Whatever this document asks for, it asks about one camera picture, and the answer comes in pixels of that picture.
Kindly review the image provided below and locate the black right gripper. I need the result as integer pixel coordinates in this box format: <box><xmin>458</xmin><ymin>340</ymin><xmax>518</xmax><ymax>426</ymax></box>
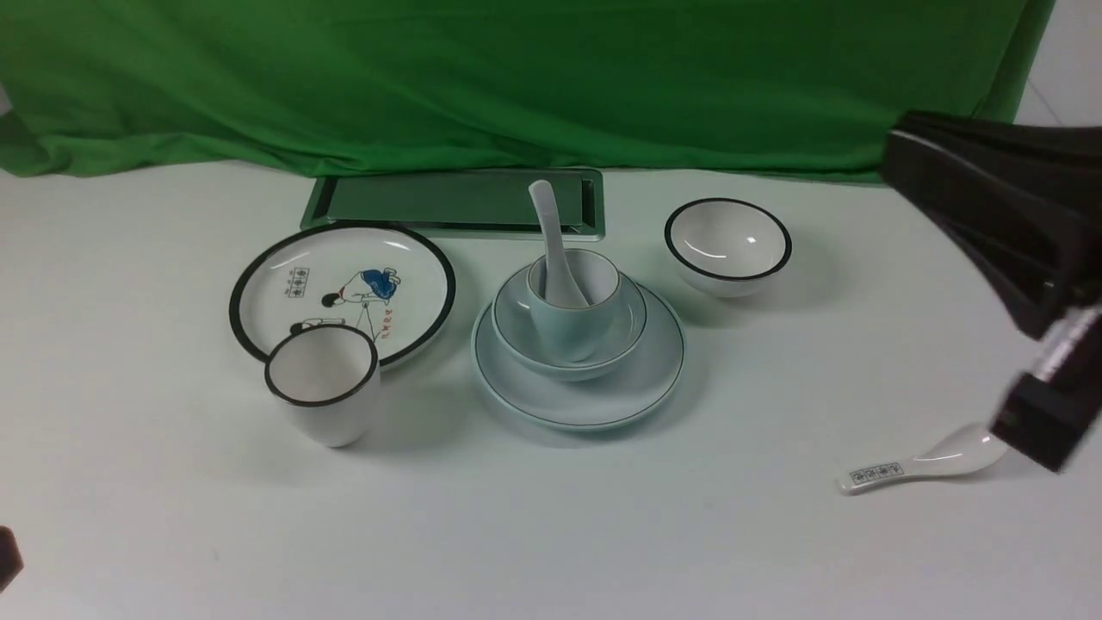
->
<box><xmin>879</xmin><ymin>110</ymin><xmax>1101</xmax><ymax>474</ymax></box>

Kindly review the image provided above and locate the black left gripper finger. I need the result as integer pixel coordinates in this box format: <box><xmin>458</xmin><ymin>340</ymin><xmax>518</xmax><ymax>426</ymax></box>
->
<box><xmin>0</xmin><ymin>526</ymin><xmax>24</xmax><ymax>592</ymax></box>

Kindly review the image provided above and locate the pale celadon cup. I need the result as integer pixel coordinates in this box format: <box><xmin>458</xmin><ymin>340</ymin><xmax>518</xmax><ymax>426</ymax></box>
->
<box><xmin>526</xmin><ymin>248</ymin><xmax>623</xmax><ymax>363</ymax></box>

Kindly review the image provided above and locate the pale celadon spoon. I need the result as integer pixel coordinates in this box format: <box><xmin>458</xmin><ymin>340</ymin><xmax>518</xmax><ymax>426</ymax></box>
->
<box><xmin>529</xmin><ymin>180</ymin><xmax>588</xmax><ymax>307</ymax></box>

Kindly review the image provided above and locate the white spoon with label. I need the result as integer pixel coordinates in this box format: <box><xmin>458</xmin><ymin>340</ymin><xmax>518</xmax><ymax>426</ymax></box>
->
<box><xmin>835</xmin><ymin>423</ymin><xmax>1009</xmax><ymax>494</ymax></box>

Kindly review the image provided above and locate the green backdrop cloth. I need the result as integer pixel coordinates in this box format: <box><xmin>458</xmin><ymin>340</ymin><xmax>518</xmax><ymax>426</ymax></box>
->
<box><xmin>1</xmin><ymin>1</ymin><xmax>1054</xmax><ymax>182</ymax></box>

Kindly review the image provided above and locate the white bowl black rim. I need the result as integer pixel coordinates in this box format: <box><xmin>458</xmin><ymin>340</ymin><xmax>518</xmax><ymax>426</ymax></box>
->
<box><xmin>665</xmin><ymin>197</ymin><xmax>795</xmax><ymax>300</ymax></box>

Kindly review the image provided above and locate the white cup with bicycle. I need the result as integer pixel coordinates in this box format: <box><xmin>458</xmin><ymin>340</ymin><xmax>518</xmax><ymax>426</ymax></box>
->
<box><xmin>263</xmin><ymin>323</ymin><xmax>383</xmax><ymax>449</ymax></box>

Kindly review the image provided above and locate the pale celadon plate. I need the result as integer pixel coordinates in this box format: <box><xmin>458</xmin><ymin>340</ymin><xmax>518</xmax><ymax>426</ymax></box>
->
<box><xmin>471</xmin><ymin>285</ymin><xmax>687</xmax><ymax>432</ymax></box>

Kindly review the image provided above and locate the white plate with cartoon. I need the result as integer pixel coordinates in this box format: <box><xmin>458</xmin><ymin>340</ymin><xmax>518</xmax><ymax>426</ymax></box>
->
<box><xmin>228</xmin><ymin>222</ymin><xmax>457</xmax><ymax>370</ymax></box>

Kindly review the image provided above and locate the pale celadon bowl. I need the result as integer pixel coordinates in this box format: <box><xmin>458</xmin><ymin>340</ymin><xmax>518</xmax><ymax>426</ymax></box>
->
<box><xmin>491</xmin><ymin>267</ymin><xmax>648</xmax><ymax>381</ymax></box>

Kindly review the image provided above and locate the metal table cable hatch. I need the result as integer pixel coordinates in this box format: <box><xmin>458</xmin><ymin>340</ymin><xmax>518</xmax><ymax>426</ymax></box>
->
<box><xmin>300</xmin><ymin>168</ymin><xmax>606</xmax><ymax>242</ymax></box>

